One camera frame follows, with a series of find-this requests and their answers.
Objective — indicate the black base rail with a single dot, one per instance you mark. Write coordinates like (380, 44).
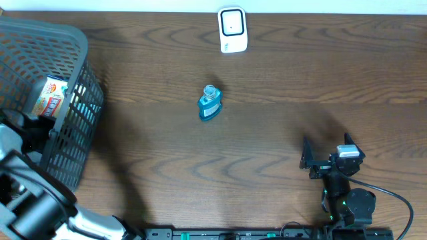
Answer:
(292, 233)

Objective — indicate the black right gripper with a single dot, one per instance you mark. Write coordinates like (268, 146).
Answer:
(307, 156)

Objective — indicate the grey plastic basket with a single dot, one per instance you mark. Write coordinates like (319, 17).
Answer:
(31, 50)

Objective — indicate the teal mouthwash bottle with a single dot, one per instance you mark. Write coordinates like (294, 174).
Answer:
(210, 103)

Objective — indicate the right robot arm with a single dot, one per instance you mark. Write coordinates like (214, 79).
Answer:
(350, 209)

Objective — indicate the teal wet wipes pack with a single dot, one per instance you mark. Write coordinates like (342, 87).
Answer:
(78, 113)

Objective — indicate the yellow snack bag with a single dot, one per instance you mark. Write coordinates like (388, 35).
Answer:
(51, 98)

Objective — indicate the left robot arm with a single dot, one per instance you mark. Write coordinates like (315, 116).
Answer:
(34, 204)

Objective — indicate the white barcode scanner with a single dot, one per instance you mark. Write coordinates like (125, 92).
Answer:
(233, 30)

